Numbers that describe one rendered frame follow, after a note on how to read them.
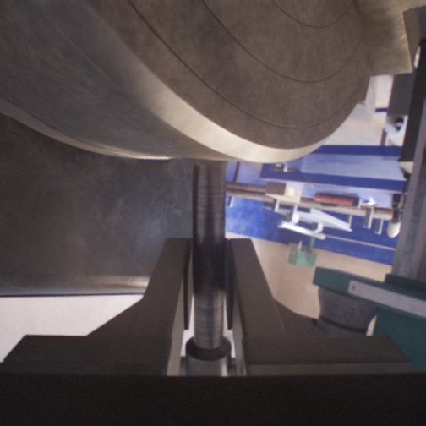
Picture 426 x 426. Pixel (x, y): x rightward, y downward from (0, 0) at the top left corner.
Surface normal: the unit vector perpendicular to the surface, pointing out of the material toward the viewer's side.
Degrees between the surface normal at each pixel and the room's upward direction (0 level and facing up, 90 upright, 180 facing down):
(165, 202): 90
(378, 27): 11
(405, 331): 90
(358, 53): 90
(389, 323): 90
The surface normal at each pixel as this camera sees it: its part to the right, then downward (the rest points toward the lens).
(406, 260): -0.74, -0.19
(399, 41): -0.34, 0.92
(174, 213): 0.74, 0.15
